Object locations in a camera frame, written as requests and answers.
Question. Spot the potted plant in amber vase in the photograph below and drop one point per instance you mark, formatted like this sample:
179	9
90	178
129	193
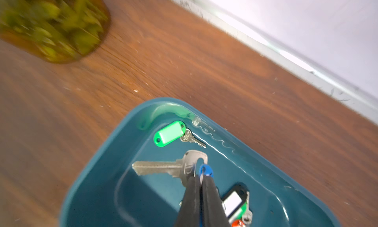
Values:
57	31

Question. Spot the green tag in box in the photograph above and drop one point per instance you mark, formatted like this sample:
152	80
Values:
238	214

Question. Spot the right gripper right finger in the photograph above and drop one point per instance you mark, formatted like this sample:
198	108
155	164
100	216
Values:
213	214

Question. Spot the red tag in box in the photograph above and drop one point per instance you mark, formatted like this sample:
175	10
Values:
238	223

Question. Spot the green tag key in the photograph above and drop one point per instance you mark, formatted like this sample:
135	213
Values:
174	131

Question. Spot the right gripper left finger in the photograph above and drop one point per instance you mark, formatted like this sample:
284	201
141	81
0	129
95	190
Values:
189	213

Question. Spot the blue tag key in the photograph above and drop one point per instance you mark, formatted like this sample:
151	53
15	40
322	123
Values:
183	168

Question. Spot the black framed tag key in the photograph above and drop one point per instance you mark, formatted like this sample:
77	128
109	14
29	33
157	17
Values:
234	199

